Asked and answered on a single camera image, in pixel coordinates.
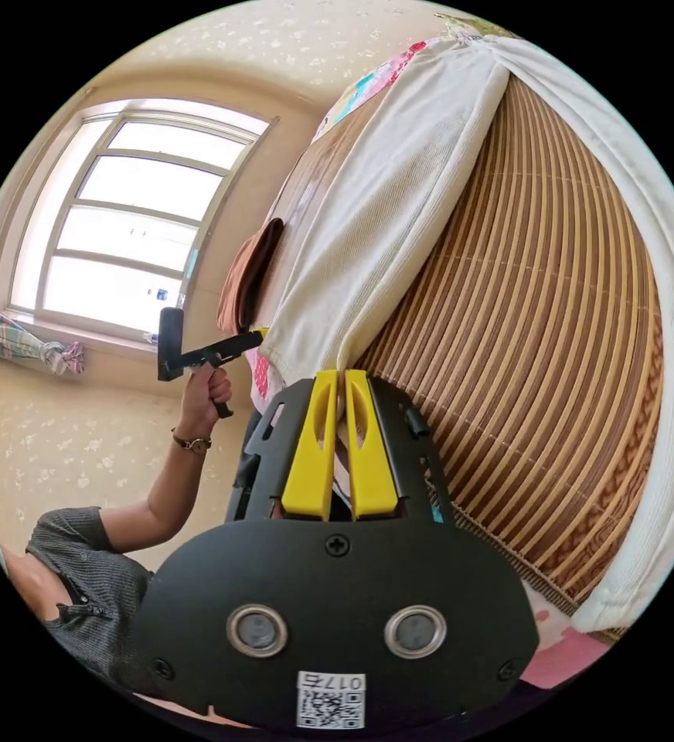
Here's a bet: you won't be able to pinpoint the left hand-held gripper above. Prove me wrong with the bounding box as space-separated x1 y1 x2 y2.
165 327 271 420

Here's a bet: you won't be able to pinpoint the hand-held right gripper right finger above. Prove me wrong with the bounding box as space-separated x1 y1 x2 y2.
343 369 400 520

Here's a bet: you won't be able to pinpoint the white pants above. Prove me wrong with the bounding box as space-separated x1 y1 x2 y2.
258 32 674 634

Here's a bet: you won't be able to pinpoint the brown cushion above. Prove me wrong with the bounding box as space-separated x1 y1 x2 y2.
216 217 287 339

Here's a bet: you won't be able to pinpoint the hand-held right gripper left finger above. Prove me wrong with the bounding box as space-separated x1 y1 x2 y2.
281 370 339 522

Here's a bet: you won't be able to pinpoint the plaid curtain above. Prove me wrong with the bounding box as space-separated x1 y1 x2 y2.
0 305 87 377

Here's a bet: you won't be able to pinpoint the window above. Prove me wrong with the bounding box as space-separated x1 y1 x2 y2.
0 98 281 356

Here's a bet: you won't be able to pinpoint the bed with woven mat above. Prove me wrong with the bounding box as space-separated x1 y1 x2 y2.
243 10 674 692

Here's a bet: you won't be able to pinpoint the person's left hand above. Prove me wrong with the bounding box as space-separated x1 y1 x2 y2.
176 367 233 448

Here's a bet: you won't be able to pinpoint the person's left forearm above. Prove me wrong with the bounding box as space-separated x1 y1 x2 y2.
138 427 214 526

